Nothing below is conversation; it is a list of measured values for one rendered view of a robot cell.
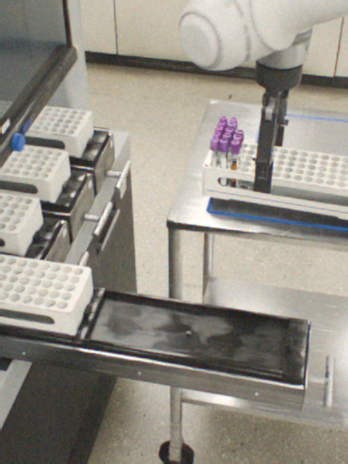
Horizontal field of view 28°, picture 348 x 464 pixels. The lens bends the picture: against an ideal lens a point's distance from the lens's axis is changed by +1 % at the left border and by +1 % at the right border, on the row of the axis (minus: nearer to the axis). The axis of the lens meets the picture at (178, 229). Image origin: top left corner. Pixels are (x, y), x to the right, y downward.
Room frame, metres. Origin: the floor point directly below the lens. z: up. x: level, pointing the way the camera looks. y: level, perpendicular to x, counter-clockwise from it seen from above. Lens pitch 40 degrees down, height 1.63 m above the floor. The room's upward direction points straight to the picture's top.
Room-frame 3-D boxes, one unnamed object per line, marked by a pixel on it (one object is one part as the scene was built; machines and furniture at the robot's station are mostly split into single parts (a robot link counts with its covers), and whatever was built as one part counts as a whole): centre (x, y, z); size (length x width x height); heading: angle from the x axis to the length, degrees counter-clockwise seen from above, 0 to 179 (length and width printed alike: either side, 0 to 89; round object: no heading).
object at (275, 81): (1.04, -0.16, 1.06); 0.08 x 0.07 x 0.09; 164
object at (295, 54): (1.04, -0.16, 1.14); 0.09 x 0.09 x 0.06
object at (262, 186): (0.99, -0.15, 0.92); 0.03 x 0.01 x 0.07; 74
